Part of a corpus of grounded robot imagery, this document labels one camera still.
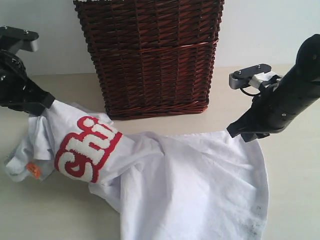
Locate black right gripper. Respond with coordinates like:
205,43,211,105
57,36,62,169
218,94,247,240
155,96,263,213
226,74,303,143

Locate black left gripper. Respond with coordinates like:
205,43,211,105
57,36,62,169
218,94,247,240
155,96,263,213
0,49,56,116

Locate white t-shirt with red logo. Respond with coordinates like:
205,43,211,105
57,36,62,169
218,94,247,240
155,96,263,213
4,100,269,240

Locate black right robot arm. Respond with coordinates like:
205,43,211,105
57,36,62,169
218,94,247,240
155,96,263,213
227,34,320,142

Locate dark brown wicker basket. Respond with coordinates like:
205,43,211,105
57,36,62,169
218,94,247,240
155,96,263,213
74,0,225,120

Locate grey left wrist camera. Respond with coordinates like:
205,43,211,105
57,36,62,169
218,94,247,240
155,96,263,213
0,25,39,54

